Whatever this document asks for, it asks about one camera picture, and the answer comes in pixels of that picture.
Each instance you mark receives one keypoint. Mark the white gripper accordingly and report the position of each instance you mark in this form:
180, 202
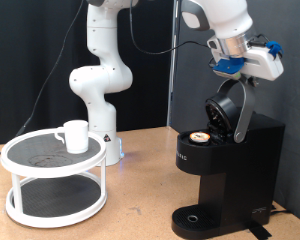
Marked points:
260, 63

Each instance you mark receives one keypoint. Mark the orange-rimmed K-cup coffee pod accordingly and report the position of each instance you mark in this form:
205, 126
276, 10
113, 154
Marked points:
200, 137

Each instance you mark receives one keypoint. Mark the black Keurig coffee machine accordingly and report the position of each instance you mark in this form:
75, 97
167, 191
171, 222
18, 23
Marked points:
243, 166

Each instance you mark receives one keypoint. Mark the white ceramic mug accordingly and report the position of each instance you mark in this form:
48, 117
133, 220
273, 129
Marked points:
76, 138

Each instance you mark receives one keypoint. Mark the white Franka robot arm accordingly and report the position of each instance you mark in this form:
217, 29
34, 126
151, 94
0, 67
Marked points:
100, 80

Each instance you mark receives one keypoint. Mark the gray backdrop panel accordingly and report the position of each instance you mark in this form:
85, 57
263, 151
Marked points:
298, 133

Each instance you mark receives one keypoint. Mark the black curtain backdrop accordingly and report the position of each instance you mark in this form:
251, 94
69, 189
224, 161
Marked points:
150, 83

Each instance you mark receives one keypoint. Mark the black tape strip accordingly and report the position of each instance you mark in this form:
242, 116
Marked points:
259, 232

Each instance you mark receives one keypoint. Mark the white two-tier turntable shelf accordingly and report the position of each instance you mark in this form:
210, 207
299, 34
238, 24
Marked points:
56, 196

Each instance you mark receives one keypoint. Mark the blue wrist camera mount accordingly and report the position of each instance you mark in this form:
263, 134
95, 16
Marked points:
228, 65

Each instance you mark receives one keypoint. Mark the vertical metal frame pole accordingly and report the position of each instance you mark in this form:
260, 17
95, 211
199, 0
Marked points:
171, 83

